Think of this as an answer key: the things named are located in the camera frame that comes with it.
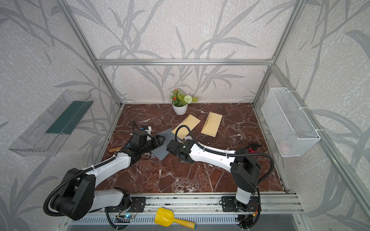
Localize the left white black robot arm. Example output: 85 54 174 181
43 130 166 220

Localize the clear acrylic wall shelf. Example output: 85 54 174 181
9 90 94 157

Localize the white wire mesh basket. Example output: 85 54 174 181
262 88 321 157

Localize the yellow plastic scoop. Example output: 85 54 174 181
155 208 196 230

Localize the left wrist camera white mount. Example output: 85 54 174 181
140 126 152 135

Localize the white ribbed flower pot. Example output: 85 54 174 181
172 104 188 115

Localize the green circuit board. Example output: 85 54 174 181
115 214 136 223

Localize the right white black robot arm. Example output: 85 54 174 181
166 125 275 207

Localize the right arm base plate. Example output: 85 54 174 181
219 196 261 213

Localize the red black small object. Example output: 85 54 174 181
247 143 262 153

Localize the artificial flower plant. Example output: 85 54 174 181
170 89 198 107

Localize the teal handled tool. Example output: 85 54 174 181
109 147 122 153

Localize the cream yellow envelope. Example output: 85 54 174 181
172 114 201 140
201 112 223 137

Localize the grey-blue paper envelope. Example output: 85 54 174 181
151 129 175 161

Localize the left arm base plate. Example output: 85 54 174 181
107 196 146 213

